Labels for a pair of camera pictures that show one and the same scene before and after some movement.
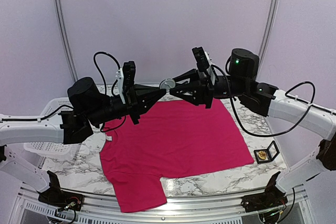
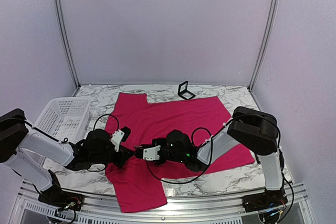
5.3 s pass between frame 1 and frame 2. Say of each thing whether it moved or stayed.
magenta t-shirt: stayed
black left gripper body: moved
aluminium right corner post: stayed
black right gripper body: moved
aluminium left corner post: stayed
